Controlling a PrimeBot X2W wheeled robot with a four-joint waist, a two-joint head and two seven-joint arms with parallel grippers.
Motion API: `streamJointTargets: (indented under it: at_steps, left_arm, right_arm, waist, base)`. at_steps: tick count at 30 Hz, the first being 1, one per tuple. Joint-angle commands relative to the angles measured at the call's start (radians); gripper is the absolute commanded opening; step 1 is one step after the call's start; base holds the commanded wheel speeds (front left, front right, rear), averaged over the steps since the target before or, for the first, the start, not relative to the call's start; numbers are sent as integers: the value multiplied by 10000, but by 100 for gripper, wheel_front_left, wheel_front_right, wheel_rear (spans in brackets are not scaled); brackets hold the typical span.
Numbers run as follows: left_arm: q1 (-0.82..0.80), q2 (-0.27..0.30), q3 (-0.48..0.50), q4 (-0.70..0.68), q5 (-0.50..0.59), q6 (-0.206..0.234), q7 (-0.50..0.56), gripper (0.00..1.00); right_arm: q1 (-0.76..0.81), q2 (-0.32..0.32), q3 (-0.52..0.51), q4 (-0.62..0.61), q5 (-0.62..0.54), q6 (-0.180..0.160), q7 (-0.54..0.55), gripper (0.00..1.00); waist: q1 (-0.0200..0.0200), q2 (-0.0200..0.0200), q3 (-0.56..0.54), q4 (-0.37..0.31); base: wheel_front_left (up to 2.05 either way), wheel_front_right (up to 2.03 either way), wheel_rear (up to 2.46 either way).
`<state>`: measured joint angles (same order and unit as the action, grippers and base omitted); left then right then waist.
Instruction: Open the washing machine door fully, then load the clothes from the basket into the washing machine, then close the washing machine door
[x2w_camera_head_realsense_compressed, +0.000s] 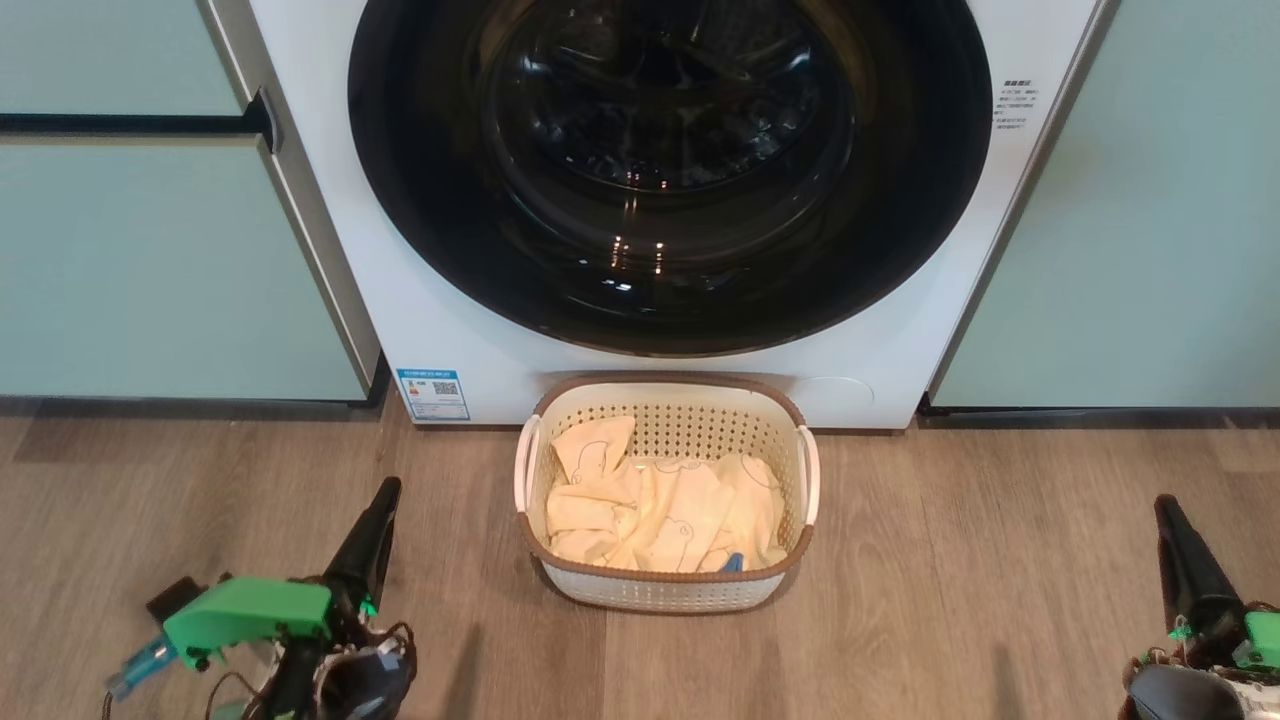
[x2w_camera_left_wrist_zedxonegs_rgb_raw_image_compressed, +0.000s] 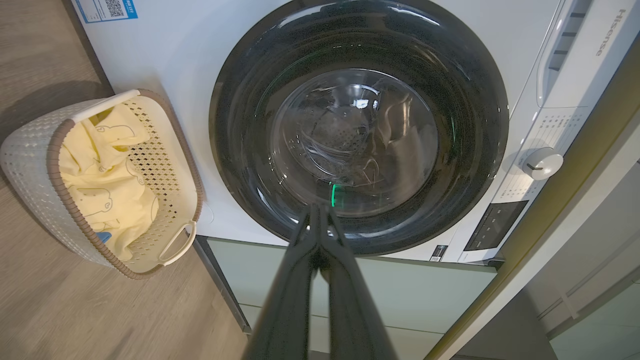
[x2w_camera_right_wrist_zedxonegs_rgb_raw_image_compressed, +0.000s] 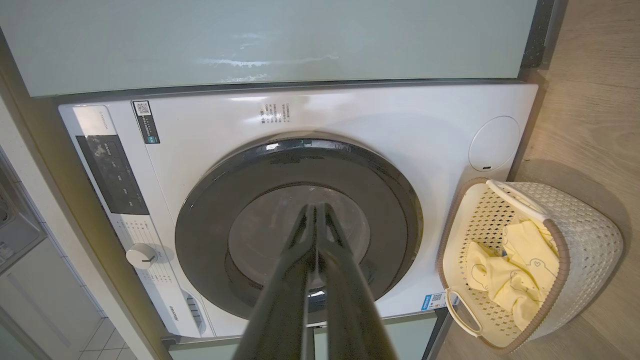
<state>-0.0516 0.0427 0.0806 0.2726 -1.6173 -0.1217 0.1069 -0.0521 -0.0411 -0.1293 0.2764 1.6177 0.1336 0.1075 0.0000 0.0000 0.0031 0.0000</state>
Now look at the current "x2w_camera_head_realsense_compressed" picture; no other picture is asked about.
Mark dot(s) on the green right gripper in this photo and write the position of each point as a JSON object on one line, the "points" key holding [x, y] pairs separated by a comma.
{"points": [[1262, 640]]}

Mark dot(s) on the white front-load washing machine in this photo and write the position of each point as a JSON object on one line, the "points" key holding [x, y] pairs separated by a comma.
{"points": [[440, 300]]}

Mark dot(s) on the round drain filter cover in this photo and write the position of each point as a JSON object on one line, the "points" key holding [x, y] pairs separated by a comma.
{"points": [[835, 400]]}

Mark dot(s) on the small black text sticker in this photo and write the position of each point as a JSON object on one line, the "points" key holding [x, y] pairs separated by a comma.
{"points": [[1016, 105]]}

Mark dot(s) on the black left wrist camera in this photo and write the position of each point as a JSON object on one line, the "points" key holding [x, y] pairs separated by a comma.
{"points": [[175, 598]]}

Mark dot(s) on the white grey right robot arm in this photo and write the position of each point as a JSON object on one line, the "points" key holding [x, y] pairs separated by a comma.
{"points": [[1185, 695]]}

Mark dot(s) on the cream laundry basket brown rim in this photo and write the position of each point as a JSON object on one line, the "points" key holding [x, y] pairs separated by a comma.
{"points": [[660, 590]]}

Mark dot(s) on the light teal cabinet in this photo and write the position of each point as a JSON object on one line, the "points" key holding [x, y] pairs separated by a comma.
{"points": [[1150, 250]]}

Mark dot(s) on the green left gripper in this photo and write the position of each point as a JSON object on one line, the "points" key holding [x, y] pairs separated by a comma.
{"points": [[250, 610]]}

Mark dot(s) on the mint green cabinet grey edge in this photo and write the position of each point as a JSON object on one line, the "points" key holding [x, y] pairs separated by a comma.
{"points": [[150, 270]]}

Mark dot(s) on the blue energy label sticker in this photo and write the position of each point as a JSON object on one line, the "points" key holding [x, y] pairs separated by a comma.
{"points": [[433, 395]]}

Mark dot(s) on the black round glass washer door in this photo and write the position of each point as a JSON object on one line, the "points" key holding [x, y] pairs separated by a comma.
{"points": [[670, 290]]}

